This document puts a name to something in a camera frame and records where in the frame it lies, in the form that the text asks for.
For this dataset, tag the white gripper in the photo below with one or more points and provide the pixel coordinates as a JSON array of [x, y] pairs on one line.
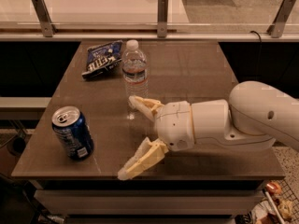
[[175, 125]]

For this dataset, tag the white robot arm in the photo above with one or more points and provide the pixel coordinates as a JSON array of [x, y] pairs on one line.
[[254, 117]]

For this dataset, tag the blue pepsi can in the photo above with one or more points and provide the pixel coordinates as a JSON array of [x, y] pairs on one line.
[[69, 125]]

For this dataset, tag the clear plastic water bottle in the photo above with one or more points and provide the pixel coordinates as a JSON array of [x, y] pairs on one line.
[[135, 70]]

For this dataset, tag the blue chip bag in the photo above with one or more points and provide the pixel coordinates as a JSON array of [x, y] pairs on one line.
[[102, 59]]

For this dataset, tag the glass railing panel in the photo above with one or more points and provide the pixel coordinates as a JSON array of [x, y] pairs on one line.
[[208, 16]]

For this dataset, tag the middle metal railing bracket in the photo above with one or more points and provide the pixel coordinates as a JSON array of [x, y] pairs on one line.
[[162, 16]]

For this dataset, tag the metal railing bracket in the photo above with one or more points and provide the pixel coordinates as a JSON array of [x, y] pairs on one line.
[[47, 27], [162, 16], [276, 29]]

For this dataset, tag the left metal railing bracket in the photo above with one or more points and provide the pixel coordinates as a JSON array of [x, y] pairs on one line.
[[47, 27]]

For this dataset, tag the wire basket with snacks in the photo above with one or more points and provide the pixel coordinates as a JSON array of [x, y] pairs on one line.
[[278, 206]]

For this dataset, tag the right metal railing bracket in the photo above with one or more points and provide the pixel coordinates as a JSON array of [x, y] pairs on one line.
[[276, 29]]

